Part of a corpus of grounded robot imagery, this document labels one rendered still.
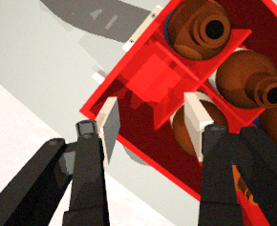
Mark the red bottle crate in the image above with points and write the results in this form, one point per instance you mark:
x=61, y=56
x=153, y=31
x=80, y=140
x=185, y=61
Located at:
x=150, y=87

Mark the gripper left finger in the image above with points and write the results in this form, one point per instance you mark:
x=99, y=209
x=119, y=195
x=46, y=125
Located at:
x=33, y=195

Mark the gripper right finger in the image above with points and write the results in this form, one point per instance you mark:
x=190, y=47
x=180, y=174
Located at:
x=251, y=147

